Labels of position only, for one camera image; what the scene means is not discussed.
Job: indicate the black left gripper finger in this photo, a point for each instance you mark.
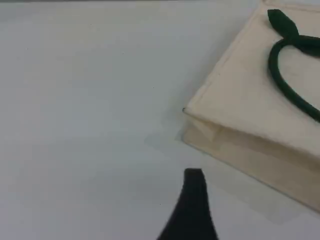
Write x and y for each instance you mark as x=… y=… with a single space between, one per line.
x=191 y=215

